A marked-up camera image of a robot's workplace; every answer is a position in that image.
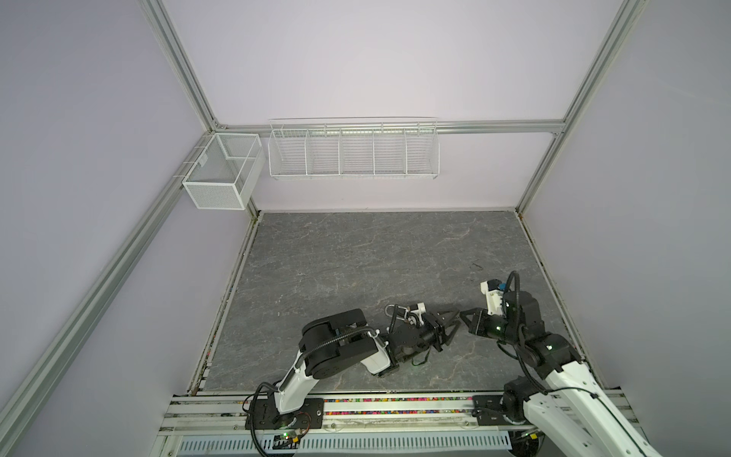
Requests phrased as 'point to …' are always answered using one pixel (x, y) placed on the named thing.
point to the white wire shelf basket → (354, 148)
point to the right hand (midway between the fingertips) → (462, 316)
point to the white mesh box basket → (227, 171)
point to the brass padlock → (402, 312)
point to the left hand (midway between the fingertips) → (467, 323)
